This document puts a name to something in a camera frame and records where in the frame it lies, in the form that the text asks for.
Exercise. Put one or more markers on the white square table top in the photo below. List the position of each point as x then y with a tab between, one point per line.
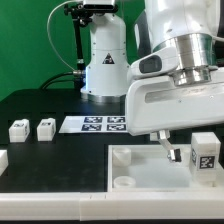
147	168

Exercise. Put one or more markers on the AprilTag marker sheet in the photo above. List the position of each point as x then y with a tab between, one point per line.
93	124

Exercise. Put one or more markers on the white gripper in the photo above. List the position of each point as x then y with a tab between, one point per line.
156	104

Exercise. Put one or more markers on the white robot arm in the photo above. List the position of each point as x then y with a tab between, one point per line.
176	83

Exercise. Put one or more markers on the white left fence block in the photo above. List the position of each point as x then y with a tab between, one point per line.
3	161

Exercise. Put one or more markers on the white front fence rail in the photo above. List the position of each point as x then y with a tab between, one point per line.
111	206

